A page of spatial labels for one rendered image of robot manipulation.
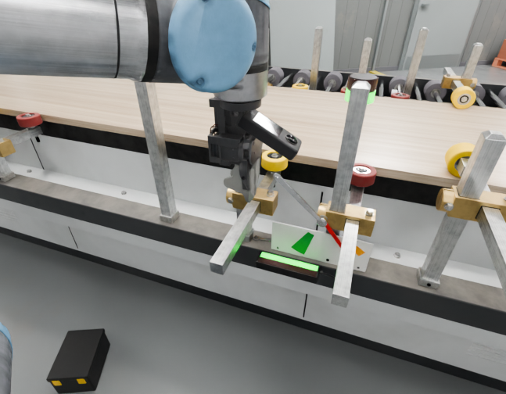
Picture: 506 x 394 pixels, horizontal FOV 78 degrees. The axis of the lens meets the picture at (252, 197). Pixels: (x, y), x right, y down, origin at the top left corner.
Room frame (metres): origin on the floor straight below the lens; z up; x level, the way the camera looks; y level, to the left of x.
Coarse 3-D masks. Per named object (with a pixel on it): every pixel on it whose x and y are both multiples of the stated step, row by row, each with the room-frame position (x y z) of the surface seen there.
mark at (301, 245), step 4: (308, 232) 0.62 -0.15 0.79; (304, 236) 0.62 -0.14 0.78; (308, 236) 0.62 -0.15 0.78; (312, 236) 0.62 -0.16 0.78; (300, 240) 0.63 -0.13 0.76; (304, 240) 0.62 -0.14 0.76; (308, 240) 0.62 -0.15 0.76; (296, 244) 0.63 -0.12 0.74; (300, 244) 0.63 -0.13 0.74; (304, 244) 0.62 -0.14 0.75; (308, 244) 0.62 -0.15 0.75; (292, 248) 0.63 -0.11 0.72; (296, 248) 0.63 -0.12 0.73; (300, 248) 0.63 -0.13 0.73; (304, 248) 0.62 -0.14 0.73; (300, 252) 0.63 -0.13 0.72; (304, 252) 0.62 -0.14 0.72
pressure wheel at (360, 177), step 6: (354, 168) 0.76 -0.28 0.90; (360, 168) 0.75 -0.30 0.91; (366, 168) 0.76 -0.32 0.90; (372, 168) 0.76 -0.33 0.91; (354, 174) 0.73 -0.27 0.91; (360, 174) 0.72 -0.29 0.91; (366, 174) 0.72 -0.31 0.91; (372, 174) 0.72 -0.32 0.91; (354, 180) 0.72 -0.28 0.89; (360, 180) 0.72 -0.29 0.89; (366, 180) 0.71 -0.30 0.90; (372, 180) 0.72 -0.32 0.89; (360, 186) 0.72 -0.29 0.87; (366, 186) 0.72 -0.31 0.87
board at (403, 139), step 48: (0, 96) 1.45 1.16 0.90; (48, 96) 1.45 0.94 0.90; (96, 96) 1.45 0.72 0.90; (192, 96) 1.45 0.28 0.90; (288, 96) 1.45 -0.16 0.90; (336, 96) 1.45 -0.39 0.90; (192, 144) 0.98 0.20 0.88; (336, 144) 0.93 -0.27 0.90; (384, 144) 0.93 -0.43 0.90; (432, 144) 0.93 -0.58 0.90
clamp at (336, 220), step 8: (320, 208) 0.63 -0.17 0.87; (328, 208) 0.62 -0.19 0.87; (352, 208) 0.62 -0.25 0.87; (360, 208) 0.62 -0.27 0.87; (328, 216) 0.61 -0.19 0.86; (336, 216) 0.60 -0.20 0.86; (344, 216) 0.59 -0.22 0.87; (352, 216) 0.59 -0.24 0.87; (360, 216) 0.59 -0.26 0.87; (328, 224) 0.61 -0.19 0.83; (336, 224) 0.60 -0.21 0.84; (344, 224) 0.59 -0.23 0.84; (360, 224) 0.58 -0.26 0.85; (368, 224) 0.58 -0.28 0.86; (360, 232) 0.58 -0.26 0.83; (368, 232) 0.57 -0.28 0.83
